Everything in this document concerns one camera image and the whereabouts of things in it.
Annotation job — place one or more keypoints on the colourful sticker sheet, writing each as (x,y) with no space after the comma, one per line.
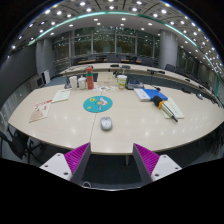
(104,88)

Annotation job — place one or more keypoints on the group of ceiling lights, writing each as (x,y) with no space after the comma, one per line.
(110,7)

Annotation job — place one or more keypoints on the round teal cartoon mouse pad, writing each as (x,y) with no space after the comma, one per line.
(97,104)

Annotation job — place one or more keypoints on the red bottle with green band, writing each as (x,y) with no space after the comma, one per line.
(90,79)

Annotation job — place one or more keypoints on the white book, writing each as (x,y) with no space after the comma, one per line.
(176,109)

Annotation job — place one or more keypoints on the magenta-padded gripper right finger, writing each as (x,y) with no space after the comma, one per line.
(146,159)

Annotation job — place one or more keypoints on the blue and white binder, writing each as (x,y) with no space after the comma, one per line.
(148,94)

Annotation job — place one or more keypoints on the silver grey computer mouse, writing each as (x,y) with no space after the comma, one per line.
(106,123)

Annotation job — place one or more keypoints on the green white drink cup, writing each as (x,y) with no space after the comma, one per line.
(122,82)

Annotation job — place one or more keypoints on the red and white leaflet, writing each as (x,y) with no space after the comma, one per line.
(40,111)

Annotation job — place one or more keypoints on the beige cardboard box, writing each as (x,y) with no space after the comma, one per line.
(106,79)

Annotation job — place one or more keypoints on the grey desktop microphone unit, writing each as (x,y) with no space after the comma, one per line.
(135,85)

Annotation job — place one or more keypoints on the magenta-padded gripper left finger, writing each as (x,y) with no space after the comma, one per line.
(77,158)

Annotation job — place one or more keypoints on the group of black office chairs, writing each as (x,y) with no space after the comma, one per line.
(170,68)

